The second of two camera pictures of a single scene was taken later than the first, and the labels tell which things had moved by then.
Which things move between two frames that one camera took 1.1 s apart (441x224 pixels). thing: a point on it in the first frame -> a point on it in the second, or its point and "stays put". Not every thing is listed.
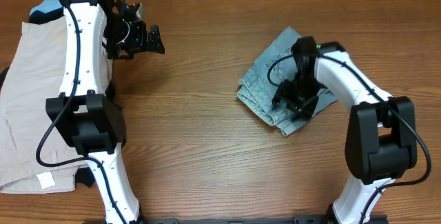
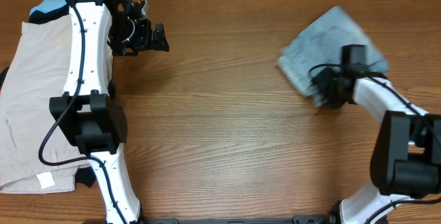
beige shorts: [32, 74] stays put
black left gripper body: [121, 36] stays put
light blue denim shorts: [259, 84] -> [336, 41]
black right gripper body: [302, 97] -> [328, 82]
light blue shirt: [47, 5] stays put
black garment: [85, 175] stays put
